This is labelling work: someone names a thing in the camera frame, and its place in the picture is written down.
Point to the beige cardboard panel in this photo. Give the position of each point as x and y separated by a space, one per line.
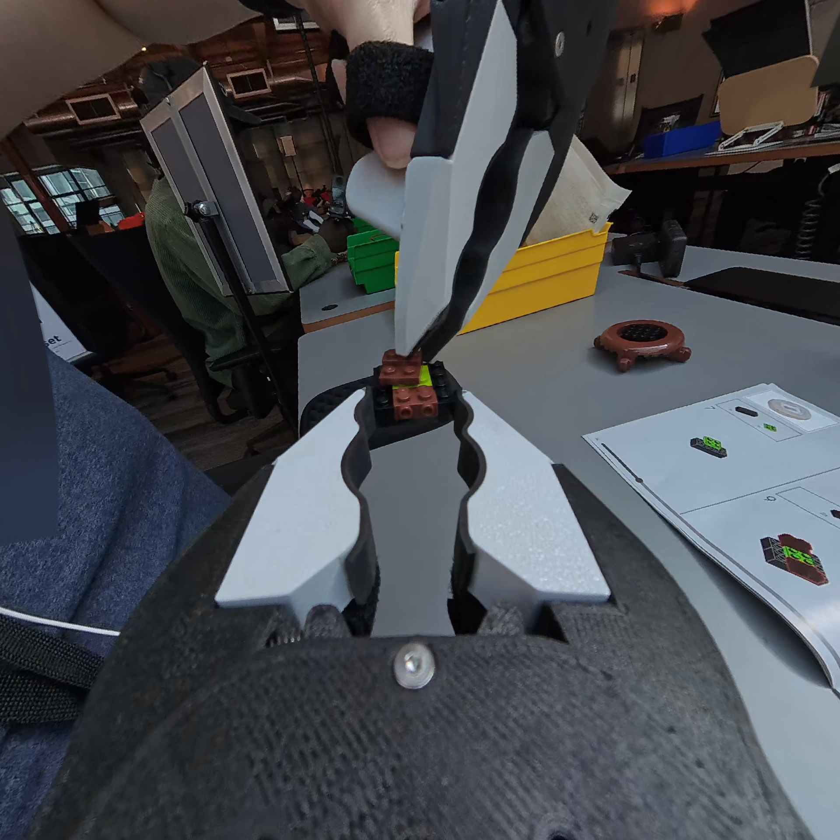
768 92

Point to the yellow plastic bin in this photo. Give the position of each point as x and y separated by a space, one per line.
544 275

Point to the cream paper bag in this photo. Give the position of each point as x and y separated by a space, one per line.
577 197

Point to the small brown toy brick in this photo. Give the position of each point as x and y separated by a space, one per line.
397 373

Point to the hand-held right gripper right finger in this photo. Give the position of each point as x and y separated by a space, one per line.
531 525

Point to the person's left hand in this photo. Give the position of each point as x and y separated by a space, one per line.
374 19

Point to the green plastic bin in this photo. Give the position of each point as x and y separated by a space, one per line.
371 262

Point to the black power adapter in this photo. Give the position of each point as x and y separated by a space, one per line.
669 249

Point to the black toy brick assembly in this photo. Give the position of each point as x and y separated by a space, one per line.
417 410

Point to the white instruction booklet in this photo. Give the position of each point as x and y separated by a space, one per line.
722 472

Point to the white printed sign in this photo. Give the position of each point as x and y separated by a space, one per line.
62 328

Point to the brown round toy pot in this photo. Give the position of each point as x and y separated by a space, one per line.
656 348

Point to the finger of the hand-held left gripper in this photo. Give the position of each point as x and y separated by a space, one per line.
525 197
433 229

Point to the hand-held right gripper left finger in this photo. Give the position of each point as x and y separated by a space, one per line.
295 525

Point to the black chair armrest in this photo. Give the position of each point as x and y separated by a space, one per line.
328 410

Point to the blue plastic bin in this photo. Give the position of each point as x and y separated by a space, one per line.
682 141

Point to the long wooden table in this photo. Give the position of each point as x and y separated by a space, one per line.
754 156

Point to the person's blue shirt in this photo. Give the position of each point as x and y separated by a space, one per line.
118 492

